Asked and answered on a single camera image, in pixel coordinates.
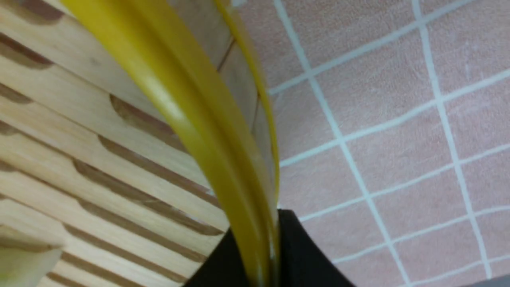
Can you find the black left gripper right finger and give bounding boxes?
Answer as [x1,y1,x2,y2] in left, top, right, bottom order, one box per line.
[278,209,354,287]

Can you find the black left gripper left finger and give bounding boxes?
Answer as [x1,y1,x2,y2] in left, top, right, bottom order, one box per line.
[184,229,250,287]

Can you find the bamboo steamer yellow rim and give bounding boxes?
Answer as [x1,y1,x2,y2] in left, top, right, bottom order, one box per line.
[0,0,280,287]

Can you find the pink checkered tablecloth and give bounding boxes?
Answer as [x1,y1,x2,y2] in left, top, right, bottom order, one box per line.
[233,0,510,287]

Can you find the green toy dumpling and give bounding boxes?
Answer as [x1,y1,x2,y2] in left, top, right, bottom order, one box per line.
[0,247,63,287]

